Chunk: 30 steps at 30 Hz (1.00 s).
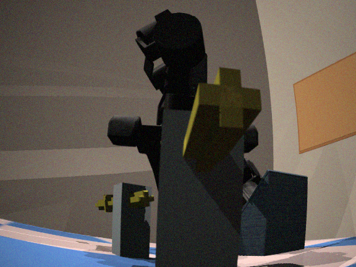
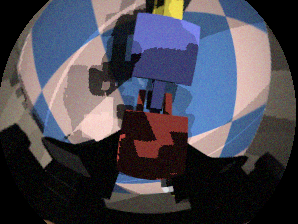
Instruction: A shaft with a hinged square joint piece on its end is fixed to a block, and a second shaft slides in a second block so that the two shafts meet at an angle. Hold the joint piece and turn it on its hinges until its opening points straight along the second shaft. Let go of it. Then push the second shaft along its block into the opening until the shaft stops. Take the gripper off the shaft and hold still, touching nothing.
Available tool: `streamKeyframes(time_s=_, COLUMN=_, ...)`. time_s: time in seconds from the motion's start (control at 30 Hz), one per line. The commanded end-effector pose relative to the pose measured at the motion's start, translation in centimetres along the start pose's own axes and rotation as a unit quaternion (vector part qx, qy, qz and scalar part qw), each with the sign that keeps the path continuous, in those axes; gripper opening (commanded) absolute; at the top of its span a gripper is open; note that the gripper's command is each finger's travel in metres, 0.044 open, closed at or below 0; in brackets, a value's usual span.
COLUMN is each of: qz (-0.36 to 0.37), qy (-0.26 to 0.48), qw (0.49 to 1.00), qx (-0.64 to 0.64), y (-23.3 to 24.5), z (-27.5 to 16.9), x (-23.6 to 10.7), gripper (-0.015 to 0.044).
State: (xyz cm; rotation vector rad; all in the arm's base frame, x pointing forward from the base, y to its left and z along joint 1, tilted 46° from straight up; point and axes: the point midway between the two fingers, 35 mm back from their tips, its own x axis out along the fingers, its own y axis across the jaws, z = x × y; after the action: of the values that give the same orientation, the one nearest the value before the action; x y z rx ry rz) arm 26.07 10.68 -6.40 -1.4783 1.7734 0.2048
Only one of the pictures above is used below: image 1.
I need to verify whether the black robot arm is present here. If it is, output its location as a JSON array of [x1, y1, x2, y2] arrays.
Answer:
[[135, 9, 262, 207]]

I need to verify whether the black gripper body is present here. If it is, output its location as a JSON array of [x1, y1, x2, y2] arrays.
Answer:
[[107, 76, 258, 153]]

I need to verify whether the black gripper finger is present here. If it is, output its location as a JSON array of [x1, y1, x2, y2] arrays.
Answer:
[[137, 140, 161, 189]]

